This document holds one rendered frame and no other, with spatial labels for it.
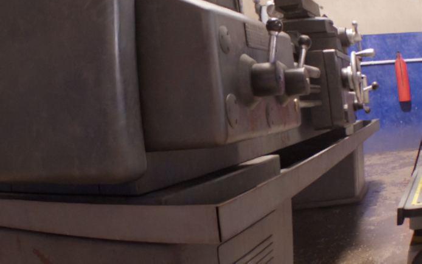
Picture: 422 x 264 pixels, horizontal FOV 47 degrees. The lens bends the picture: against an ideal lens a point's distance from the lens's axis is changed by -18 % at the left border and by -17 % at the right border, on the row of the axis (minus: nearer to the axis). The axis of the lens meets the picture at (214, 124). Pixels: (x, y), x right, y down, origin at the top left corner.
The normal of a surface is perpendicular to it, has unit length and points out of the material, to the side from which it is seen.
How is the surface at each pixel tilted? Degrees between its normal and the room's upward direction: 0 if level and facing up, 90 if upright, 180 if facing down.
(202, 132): 90
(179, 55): 90
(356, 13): 90
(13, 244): 90
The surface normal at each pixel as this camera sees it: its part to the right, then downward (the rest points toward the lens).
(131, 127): 0.92, -0.09
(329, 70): -0.38, 0.05
